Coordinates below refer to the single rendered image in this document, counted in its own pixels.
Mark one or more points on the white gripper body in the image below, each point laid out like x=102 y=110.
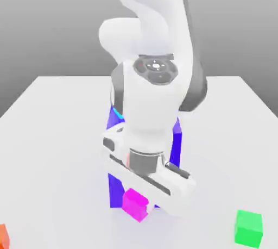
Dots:
x=178 y=194

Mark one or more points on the small magenta cube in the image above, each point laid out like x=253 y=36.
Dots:
x=133 y=205

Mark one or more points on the small green cube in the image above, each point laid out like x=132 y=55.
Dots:
x=248 y=229

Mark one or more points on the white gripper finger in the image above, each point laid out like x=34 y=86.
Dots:
x=149 y=209

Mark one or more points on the small orange cube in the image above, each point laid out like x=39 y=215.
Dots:
x=4 y=237

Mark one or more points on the large blue box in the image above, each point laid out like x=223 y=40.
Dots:
x=114 y=190

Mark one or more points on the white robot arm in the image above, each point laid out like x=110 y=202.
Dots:
x=152 y=109

